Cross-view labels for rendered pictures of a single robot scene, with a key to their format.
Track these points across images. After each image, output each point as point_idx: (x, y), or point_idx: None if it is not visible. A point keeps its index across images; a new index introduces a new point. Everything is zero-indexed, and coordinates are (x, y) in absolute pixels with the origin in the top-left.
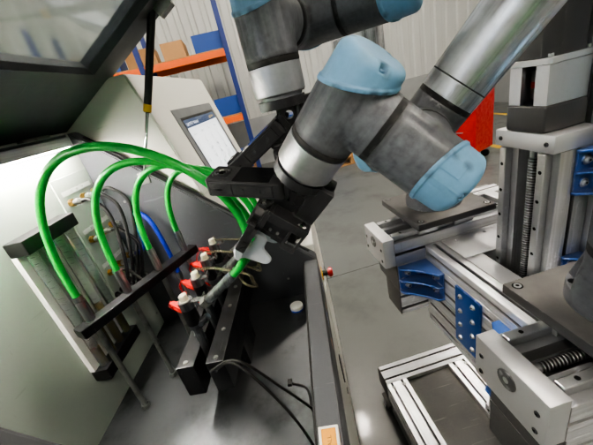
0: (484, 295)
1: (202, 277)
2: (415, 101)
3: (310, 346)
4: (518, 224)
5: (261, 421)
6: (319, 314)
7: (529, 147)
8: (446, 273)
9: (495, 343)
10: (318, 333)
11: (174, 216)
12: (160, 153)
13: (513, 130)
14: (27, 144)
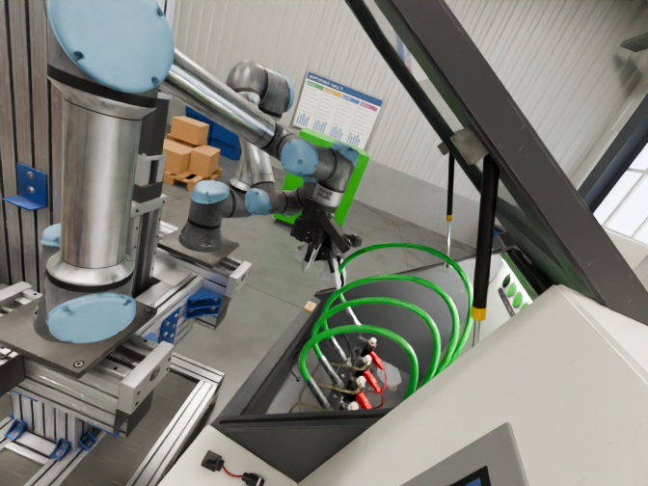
0: (181, 297)
1: (361, 357)
2: (275, 188)
3: (292, 339)
4: None
5: (321, 372)
6: (273, 351)
7: (154, 207)
8: (152, 328)
9: (236, 274)
10: (283, 341)
11: (403, 397)
12: (389, 242)
13: (144, 202)
14: None
